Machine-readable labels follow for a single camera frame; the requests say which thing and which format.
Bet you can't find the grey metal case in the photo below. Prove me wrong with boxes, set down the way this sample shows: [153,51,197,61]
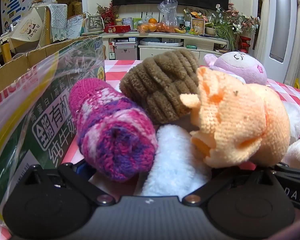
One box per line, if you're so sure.
[114,41,138,61]

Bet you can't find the white lace chair cover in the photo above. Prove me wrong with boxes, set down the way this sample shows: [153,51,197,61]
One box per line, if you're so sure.
[45,4,68,42]

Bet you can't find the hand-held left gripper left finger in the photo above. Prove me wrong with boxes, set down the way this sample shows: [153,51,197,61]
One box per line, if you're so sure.
[24,162,118,207]

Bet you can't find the cream television cabinet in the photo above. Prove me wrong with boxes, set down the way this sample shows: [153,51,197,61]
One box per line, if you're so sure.
[81,30,229,61]

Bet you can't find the white fleece cloth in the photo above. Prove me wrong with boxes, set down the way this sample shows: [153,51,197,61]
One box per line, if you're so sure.
[140,124,212,197]

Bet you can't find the magenta knitted sock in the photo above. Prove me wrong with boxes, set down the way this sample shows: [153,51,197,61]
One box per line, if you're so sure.
[68,78,158,182]

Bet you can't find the pink artificial flowers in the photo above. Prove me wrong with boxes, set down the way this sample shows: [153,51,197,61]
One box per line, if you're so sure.
[215,3,260,34]

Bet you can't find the cartoon bouquet wrapping paper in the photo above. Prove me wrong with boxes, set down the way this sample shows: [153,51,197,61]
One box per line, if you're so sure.
[10,6,49,46]

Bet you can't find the red checked tablecloth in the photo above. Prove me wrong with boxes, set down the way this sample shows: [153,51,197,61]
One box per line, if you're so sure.
[57,60,300,198]

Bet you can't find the red vase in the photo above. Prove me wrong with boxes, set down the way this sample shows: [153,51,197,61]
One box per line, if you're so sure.
[237,35,252,54]

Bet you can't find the printed cardboard box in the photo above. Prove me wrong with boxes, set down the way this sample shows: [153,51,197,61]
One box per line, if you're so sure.
[0,35,107,233]

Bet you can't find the orange knitted toy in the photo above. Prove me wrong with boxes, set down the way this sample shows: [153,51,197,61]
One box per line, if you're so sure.
[179,67,291,169]

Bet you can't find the clear water bottle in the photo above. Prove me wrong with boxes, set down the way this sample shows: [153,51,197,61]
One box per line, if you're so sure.
[184,12,192,32]

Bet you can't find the glass kettle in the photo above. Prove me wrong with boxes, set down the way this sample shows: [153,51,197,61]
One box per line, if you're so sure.
[82,12,105,35]

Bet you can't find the cream curtain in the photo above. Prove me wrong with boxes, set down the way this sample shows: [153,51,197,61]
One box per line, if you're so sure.
[254,0,270,54]

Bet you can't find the wooden chair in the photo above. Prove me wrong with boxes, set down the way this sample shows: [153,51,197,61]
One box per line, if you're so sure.
[0,5,52,63]

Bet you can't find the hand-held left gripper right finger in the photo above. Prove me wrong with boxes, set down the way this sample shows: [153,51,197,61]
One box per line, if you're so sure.
[182,166,278,207]

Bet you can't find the orange flower arrangement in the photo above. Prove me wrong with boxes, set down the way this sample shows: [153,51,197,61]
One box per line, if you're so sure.
[189,10,207,20]

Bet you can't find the green potted plant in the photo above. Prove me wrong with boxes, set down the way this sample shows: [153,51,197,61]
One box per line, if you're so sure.
[205,17,238,50]

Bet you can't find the white printed paper bag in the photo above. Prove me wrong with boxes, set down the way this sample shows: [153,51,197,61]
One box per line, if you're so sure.
[66,15,87,38]

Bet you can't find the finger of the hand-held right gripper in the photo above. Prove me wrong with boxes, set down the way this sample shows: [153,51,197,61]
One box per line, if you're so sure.
[274,162,300,180]

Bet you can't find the white flat tray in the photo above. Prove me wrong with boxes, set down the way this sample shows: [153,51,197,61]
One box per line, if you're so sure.
[139,38,184,47]

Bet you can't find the brown knitted slipper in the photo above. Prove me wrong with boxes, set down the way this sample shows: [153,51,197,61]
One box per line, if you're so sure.
[119,49,202,124]

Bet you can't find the white standing air conditioner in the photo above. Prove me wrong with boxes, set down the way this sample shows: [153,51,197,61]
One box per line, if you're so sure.
[255,0,300,83]

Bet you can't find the wooden picture frame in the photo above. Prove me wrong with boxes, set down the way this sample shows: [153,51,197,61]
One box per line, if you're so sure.
[191,18,205,35]

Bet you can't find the clear plastic bag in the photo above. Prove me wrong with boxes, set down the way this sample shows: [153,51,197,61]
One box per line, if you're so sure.
[157,0,178,28]

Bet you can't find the wall poster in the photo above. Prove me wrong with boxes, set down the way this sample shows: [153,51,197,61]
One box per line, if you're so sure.
[0,0,52,34]

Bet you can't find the pink plush doll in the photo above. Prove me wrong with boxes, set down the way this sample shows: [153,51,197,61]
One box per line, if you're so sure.
[204,51,268,85]

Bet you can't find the red gift box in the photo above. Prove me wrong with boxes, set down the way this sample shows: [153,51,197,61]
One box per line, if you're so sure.
[104,25,130,33]

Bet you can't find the red berry bouquet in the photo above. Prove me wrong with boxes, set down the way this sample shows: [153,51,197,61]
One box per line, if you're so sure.
[97,1,119,25]

